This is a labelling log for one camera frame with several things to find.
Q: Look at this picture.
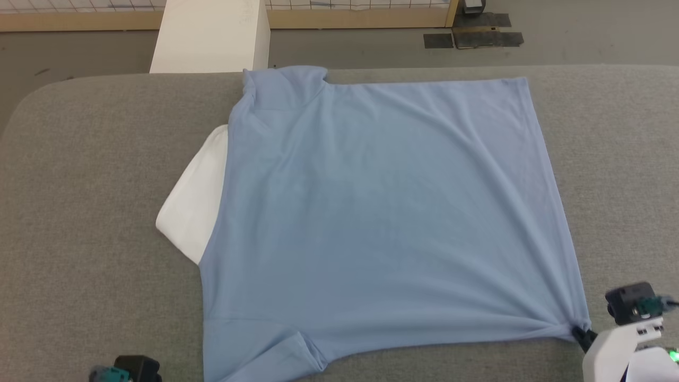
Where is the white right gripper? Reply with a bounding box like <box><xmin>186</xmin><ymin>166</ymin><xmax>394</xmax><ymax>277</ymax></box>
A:
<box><xmin>572</xmin><ymin>317</ymin><xmax>665</xmax><ymax>382</ymax></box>

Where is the light blue and white shirt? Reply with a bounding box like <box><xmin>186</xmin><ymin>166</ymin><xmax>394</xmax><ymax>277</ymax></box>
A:
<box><xmin>155</xmin><ymin>65</ymin><xmax>592</xmax><ymax>382</ymax></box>

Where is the white rectangular box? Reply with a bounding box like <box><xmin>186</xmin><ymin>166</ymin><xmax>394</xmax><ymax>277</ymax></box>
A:
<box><xmin>150</xmin><ymin>0</ymin><xmax>271</xmax><ymax>74</ymax></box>

